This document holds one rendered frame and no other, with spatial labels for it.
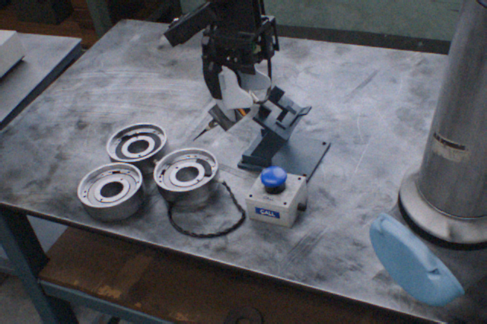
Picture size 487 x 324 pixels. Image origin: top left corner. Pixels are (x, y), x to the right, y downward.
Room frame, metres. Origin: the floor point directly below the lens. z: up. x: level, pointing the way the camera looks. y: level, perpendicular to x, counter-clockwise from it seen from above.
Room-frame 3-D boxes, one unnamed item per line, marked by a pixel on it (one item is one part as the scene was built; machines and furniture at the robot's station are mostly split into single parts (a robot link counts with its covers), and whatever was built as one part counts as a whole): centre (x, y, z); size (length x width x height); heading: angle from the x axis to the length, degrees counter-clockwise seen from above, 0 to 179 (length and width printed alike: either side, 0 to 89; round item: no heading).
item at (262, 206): (0.77, -0.06, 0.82); 0.08 x 0.07 x 0.05; 56
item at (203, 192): (0.87, 0.08, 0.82); 0.10 x 0.10 x 0.04
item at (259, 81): (0.86, -0.05, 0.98); 0.06 x 0.03 x 0.09; 51
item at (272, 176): (0.78, -0.05, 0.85); 0.04 x 0.04 x 0.05
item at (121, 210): (0.87, 0.20, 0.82); 0.10 x 0.10 x 0.04
